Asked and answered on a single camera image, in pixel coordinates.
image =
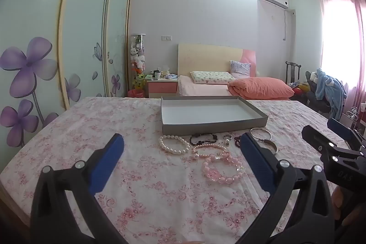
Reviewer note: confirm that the person's right hand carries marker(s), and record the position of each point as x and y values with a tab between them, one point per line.
340	201

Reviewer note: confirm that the white mug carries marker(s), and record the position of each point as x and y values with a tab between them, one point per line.
157	76

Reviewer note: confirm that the white wall switch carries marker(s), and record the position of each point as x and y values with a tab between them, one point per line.
166	38

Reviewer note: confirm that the pink curtain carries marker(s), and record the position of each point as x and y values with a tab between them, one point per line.
357	41

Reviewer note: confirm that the white floor rack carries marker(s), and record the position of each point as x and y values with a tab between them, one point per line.
354	115

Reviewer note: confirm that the black office chair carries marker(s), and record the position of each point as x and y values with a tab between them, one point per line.
314	102

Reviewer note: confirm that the clear tube of plush toys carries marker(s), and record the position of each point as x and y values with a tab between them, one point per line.
138	61

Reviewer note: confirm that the thin silver bangle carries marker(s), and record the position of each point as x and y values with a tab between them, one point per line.
251	134

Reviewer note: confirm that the flower print sliding wardrobe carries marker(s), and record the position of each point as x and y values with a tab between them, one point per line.
43	32

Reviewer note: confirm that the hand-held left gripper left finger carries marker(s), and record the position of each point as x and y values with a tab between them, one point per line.
106	164

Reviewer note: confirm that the air conditioner pipe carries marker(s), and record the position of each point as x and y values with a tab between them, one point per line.
285	24

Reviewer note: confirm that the blue plush garment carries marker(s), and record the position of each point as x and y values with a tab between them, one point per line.
328	85

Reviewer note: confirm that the red trash bin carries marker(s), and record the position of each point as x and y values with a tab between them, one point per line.
135	93

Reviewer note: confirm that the pink and beige nightstand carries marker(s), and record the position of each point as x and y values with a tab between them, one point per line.
161	87

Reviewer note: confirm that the pink floral tablecloth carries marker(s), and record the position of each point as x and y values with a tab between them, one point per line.
85	124

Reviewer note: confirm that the pink bed with headboard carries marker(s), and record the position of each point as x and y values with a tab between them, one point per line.
206	55

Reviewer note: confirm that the lilac patterned pillow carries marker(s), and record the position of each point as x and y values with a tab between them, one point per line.
240	68

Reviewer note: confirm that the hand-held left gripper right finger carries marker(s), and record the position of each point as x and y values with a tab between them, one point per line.
257	165

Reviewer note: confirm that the grey shallow cardboard tray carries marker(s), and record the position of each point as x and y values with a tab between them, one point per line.
211	112

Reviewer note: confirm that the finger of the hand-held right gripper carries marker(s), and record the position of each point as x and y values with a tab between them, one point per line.
314	136
340	126

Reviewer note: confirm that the folded orange quilt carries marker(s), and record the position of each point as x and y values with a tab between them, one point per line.
260	87

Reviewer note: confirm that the dark wooden chair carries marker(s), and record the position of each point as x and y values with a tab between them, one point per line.
292	72

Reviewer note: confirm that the white floral pillow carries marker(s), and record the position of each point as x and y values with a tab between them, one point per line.
211	77

